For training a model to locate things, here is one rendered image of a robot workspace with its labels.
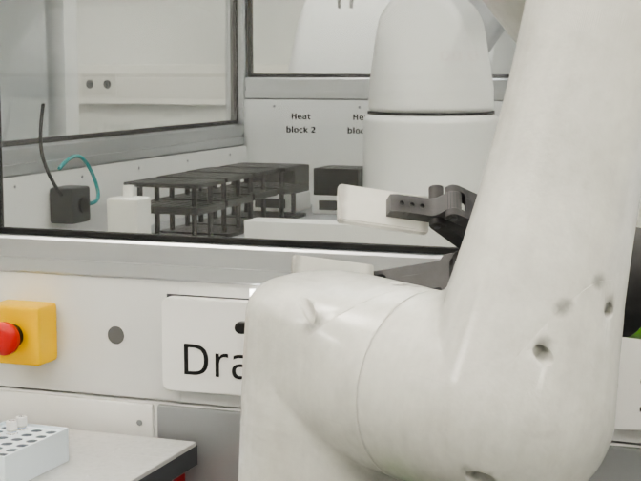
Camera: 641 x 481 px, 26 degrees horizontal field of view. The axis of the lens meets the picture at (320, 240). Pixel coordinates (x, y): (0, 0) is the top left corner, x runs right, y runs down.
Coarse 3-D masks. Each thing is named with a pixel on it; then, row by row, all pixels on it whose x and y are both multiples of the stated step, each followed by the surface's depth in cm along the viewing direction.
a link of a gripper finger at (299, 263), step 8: (296, 256) 115; (304, 256) 115; (296, 264) 115; (304, 264) 115; (312, 264) 115; (320, 264) 115; (328, 264) 116; (336, 264) 116; (344, 264) 116; (352, 264) 116; (360, 264) 116; (368, 264) 117; (296, 272) 114; (360, 272) 116; (368, 272) 116
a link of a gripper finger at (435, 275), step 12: (420, 264) 116; (432, 264) 115; (444, 264) 115; (384, 276) 117; (396, 276) 116; (408, 276) 116; (420, 276) 115; (432, 276) 115; (444, 276) 114; (432, 288) 114; (444, 288) 114
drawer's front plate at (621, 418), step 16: (624, 352) 145; (640, 352) 144; (624, 368) 145; (640, 368) 144; (624, 384) 145; (640, 384) 145; (624, 400) 145; (640, 400) 145; (624, 416) 146; (640, 416) 145
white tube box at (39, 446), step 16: (0, 432) 153; (32, 432) 153; (48, 432) 154; (64, 432) 153; (0, 448) 148; (16, 448) 147; (32, 448) 148; (48, 448) 150; (64, 448) 154; (0, 464) 143; (16, 464) 145; (32, 464) 148; (48, 464) 151; (0, 480) 143; (16, 480) 145
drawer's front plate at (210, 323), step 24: (168, 312) 162; (192, 312) 161; (216, 312) 160; (240, 312) 159; (168, 336) 163; (192, 336) 162; (216, 336) 161; (240, 336) 160; (168, 360) 163; (192, 360) 162; (240, 360) 160; (168, 384) 164; (192, 384) 162; (216, 384) 161; (240, 384) 160
